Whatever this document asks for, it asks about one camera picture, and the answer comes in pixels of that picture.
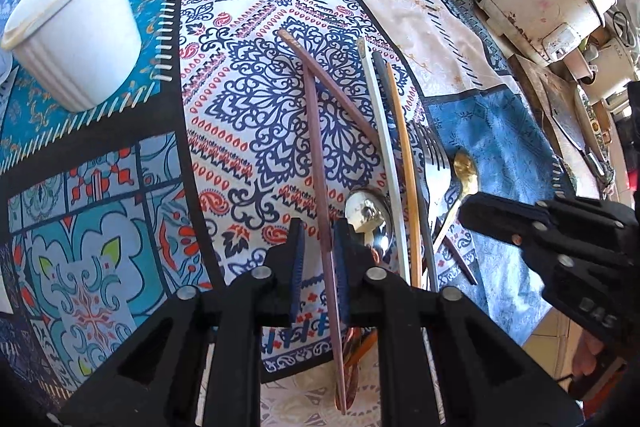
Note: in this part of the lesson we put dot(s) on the white chopstick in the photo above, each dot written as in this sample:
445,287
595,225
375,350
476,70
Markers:
380,132

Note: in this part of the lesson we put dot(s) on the copper coloured utensil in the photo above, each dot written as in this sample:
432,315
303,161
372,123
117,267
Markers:
359,349

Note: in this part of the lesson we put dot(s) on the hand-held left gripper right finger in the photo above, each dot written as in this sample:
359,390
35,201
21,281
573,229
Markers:
342,257

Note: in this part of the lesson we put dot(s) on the brown chopstick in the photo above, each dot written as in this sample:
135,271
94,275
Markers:
310,67

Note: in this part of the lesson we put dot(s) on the patterned blue tablecloth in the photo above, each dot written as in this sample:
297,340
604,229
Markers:
250,132

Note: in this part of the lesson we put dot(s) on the dark grey chopstick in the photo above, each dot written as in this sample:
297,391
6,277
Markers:
427,252

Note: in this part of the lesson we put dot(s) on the white pot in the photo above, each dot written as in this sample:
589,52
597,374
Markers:
612,72

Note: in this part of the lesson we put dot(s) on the gold spoon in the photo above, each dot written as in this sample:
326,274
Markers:
465,172

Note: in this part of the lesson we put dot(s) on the white ribbed cup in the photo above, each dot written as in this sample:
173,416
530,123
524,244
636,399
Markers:
75,32

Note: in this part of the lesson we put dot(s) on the mauve purple chopstick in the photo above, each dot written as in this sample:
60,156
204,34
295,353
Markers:
320,182

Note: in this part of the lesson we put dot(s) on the silver fork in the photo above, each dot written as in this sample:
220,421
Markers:
437,187

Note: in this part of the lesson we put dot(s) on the silver spoon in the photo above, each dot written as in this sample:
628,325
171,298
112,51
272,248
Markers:
367,212

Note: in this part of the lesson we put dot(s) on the orange wooden chopstick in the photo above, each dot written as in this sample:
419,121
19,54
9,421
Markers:
406,167

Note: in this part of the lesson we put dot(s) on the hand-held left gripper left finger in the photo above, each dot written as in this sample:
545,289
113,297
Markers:
296,257

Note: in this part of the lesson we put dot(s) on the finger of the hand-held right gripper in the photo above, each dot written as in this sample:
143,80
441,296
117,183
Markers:
492,217

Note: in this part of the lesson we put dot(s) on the person's right hand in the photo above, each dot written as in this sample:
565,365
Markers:
590,354

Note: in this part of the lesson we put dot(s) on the kitchen cleaver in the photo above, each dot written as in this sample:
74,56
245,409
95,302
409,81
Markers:
565,117

